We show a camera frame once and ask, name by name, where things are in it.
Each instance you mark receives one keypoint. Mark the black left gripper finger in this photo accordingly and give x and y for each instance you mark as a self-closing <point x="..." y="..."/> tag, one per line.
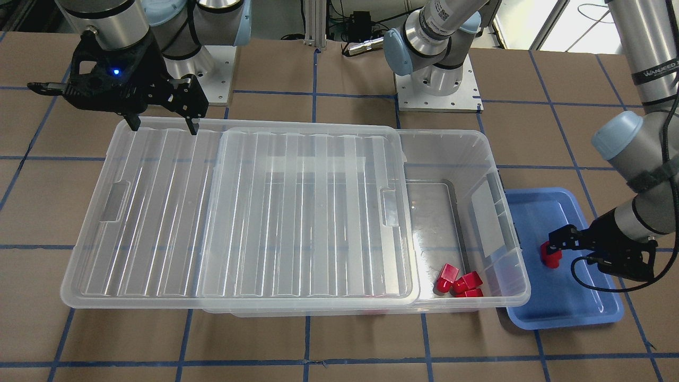
<point x="567" y="237"/>

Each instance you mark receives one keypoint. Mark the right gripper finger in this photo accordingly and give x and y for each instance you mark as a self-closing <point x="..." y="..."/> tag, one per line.
<point x="132" y="118"/>
<point x="186" y="98"/>

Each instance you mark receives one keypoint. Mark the red block tilted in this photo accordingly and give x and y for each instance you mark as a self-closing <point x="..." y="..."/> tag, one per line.
<point x="446" y="278"/>

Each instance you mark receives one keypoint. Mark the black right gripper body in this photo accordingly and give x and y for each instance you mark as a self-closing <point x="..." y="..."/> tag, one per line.
<point x="150" y="80"/>

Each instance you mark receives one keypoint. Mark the clear plastic storage box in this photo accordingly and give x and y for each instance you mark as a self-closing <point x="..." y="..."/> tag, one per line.
<point x="467" y="223"/>

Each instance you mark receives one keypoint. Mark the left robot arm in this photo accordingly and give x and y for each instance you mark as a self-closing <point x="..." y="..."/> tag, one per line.
<point x="432" y="45"/>

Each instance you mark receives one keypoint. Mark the blue plastic tray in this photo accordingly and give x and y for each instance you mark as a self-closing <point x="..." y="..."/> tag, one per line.
<point x="556" y="300"/>

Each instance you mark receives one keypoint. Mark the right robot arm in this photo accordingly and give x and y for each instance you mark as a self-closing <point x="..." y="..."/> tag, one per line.
<point x="181" y="28"/>

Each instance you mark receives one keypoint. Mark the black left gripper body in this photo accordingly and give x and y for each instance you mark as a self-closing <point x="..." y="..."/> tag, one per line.
<point x="604" y="240"/>

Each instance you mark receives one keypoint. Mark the clear plastic box lid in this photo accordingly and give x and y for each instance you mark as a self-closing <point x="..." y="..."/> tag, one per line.
<point x="142" y="239"/>

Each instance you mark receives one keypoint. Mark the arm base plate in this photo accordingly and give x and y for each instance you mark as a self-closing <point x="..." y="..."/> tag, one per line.
<point x="214" y="68"/>
<point x="434" y="89"/>

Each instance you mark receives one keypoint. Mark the red block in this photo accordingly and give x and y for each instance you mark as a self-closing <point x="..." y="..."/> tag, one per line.
<point x="472" y="293"/>
<point x="466" y="282"/>
<point x="550" y="256"/>
<point x="446" y="278"/>

